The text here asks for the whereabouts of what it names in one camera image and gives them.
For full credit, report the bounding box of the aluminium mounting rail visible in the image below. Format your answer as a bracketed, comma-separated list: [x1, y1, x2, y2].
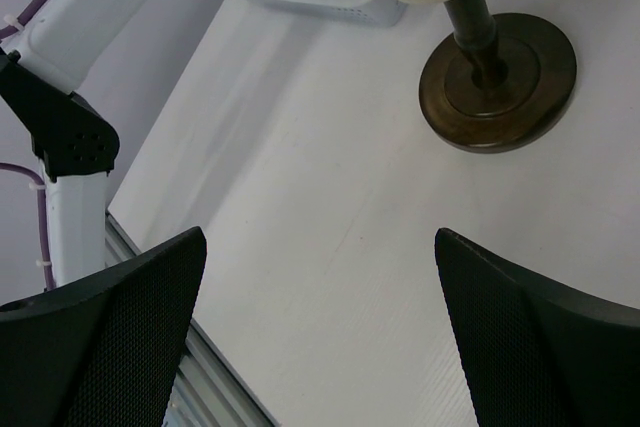
[95, 215, 276, 426]

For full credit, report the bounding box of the brown round mannequin stand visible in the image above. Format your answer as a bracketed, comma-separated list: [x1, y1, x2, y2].
[418, 0, 578, 154]

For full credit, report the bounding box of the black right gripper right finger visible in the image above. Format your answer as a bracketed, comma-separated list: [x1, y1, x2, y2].
[434, 228, 639, 426]

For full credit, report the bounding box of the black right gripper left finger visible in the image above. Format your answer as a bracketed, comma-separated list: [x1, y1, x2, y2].
[1, 227, 207, 426]

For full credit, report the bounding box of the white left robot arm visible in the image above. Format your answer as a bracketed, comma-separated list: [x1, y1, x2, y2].
[1, 0, 147, 290]

